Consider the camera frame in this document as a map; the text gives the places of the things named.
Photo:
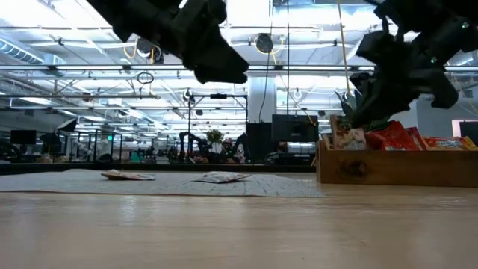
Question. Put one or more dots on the long overhead light bar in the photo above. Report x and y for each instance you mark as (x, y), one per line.
(93, 67)

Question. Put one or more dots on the small green background plant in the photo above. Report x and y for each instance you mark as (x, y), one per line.
(214, 136)

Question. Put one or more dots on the tan tea packet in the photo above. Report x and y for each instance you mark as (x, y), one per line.
(127, 175)
(222, 177)
(347, 138)

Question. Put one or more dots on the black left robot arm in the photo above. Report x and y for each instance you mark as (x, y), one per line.
(123, 15)

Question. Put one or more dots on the orange tea packet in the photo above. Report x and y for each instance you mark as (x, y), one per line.
(450, 143)

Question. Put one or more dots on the white building column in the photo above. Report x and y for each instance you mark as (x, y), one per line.
(261, 99)

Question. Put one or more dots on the wooden compartment organizer box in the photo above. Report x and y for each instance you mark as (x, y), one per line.
(396, 168)

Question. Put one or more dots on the red tea packet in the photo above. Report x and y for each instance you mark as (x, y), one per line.
(394, 139)
(418, 136)

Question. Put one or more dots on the black monitor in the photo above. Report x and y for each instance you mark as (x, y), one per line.
(295, 128)

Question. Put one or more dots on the grey woven placemat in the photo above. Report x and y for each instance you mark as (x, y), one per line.
(186, 187)

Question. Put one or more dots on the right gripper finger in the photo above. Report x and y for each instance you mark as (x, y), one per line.
(367, 89)
(392, 99)

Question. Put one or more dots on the snake plant in white pot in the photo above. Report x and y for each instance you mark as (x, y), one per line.
(347, 106)

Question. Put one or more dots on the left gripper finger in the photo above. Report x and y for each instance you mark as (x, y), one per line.
(226, 54)
(220, 77)

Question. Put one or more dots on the black background robot stand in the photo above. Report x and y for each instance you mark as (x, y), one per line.
(218, 96)

